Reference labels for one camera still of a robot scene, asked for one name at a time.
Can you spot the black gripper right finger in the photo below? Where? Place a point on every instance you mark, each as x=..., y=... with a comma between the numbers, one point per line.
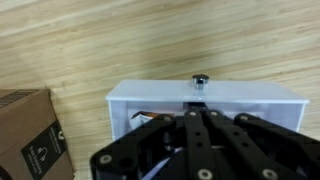
x=246, y=150

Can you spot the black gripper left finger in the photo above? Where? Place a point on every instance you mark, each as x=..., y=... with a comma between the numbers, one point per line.
x=196, y=150

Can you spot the white drawer with black knob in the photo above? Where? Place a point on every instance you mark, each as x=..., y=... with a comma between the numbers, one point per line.
x=150, y=91

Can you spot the orange white packet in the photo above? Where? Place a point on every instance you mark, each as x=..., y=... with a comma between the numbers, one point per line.
x=141, y=119

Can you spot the brown cardboard shipping box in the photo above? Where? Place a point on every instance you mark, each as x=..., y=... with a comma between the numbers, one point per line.
x=30, y=133

